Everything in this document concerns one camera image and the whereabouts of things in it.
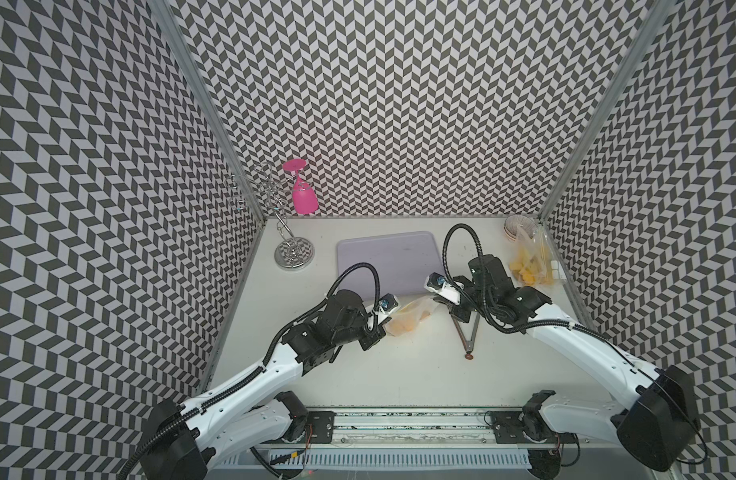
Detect clear bag with cookies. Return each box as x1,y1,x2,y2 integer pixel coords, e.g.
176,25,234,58
384,296,439,337

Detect red metal tongs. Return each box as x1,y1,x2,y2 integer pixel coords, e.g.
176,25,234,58
451,312,481,361

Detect clear resealable bag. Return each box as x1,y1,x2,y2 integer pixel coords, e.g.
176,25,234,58
509,226,554,286
536,226,567,285

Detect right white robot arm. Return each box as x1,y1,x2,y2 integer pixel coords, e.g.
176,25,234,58
431,223,709,472

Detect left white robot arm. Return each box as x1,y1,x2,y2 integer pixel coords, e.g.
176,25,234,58
116,262,398,479

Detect lavender plastic tray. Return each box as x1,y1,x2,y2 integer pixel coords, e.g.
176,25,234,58
336,231,443,297

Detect small pink stacked bowls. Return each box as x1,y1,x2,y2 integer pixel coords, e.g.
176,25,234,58
503,215,538,241

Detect pink plastic wine glass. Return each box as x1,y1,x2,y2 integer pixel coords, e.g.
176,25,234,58
283,159,319,215

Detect aluminium mounting rail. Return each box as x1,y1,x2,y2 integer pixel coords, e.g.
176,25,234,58
223,406,651,451

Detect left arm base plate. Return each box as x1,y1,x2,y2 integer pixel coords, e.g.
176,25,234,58
306,410,336,445

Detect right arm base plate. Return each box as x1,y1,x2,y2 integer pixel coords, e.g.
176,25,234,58
488,410,576,448

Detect metal wire glass rack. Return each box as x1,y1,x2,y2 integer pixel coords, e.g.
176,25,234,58
228,159,315,271

